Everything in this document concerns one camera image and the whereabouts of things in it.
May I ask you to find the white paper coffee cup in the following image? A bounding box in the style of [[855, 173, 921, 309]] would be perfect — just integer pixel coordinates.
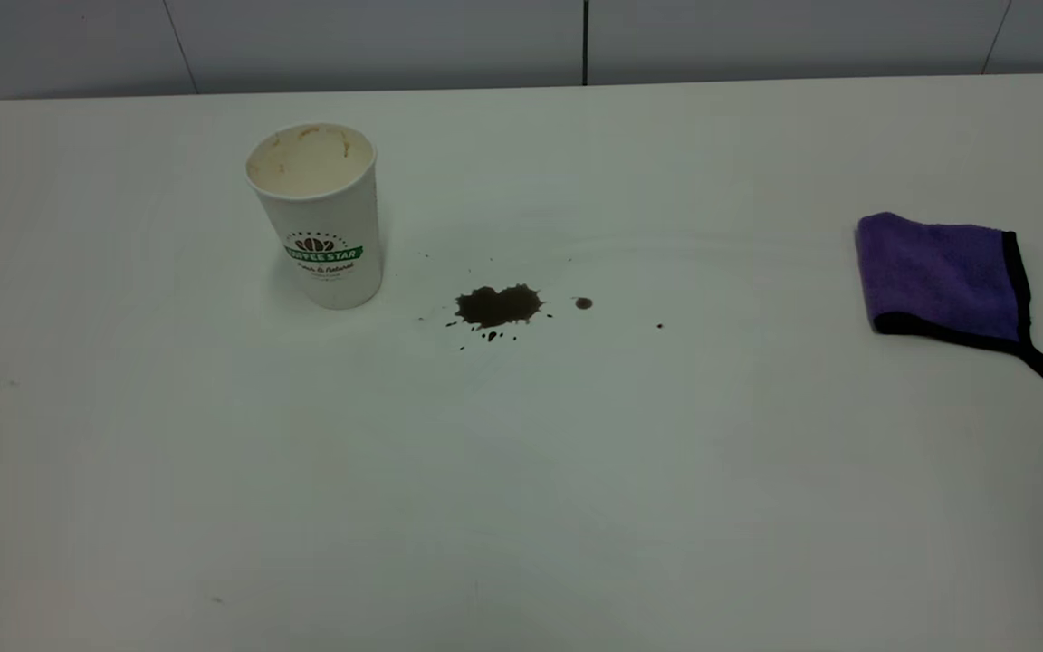
[[244, 122, 385, 311]]

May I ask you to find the purple cloth with black trim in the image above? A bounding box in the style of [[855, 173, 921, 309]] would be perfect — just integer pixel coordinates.
[[855, 212, 1043, 394]]

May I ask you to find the dark coffee spill puddle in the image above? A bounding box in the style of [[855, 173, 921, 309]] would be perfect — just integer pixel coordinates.
[[445, 283, 552, 350]]

